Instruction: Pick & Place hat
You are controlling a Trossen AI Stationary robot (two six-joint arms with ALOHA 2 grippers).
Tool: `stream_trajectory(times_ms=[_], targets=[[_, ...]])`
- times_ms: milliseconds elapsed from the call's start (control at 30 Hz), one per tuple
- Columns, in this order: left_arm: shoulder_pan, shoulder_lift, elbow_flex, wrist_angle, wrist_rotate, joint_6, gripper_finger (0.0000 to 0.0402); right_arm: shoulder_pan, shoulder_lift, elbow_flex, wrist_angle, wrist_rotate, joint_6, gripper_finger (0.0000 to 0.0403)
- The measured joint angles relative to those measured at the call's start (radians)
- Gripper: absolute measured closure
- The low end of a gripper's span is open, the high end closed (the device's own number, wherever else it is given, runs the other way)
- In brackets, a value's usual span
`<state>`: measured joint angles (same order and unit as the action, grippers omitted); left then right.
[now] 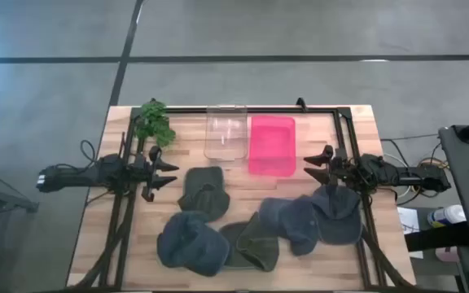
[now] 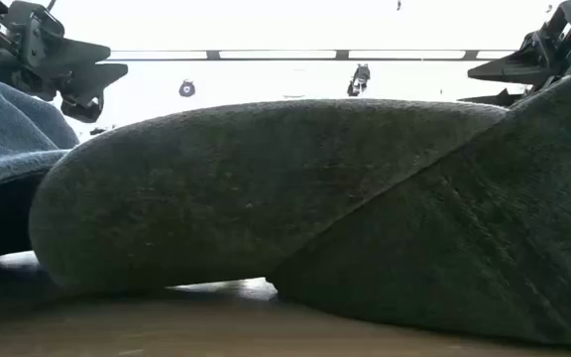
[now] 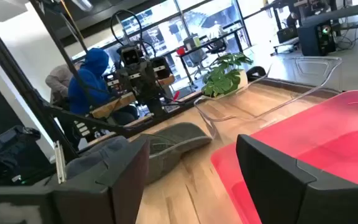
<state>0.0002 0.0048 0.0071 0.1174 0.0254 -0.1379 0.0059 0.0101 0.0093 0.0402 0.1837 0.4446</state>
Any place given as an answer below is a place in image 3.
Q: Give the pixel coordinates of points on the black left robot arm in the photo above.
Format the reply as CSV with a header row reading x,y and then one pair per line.
x,y
157,109

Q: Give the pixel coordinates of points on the red object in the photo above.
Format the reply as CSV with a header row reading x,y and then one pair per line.
x,y
176,95

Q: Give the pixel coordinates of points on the dark green cap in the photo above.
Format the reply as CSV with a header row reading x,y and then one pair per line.
x,y
179,137

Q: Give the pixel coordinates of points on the black computer tower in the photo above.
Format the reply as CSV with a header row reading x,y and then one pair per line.
x,y
315,39

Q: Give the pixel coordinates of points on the black clamp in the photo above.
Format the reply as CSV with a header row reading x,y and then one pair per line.
x,y
256,71

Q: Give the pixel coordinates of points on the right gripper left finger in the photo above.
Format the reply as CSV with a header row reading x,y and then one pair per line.
x,y
104,199

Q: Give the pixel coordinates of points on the person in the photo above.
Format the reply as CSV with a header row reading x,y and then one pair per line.
x,y
59,79
89,81

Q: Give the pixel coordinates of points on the black desk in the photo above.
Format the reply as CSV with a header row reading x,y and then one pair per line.
x,y
210,42

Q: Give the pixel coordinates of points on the black office chair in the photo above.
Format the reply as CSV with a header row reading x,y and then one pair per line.
x,y
211,49

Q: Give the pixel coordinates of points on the pink plastic bin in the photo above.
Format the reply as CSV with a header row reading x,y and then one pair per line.
x,y
322,137

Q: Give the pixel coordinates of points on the black backpack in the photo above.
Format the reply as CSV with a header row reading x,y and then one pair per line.
x,y
8,155

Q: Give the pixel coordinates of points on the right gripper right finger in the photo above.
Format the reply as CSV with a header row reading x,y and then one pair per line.
x,y
278,193

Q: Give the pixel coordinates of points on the red cup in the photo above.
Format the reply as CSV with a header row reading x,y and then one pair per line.
x,y
181,51

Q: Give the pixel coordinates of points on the clear plastic bin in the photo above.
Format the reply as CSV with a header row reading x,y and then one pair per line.
x,y
259,102

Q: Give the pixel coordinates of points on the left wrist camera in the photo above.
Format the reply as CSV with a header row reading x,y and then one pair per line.
x,y
131,56

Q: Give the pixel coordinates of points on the potted green plant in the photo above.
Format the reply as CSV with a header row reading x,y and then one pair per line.
x,y
222,77

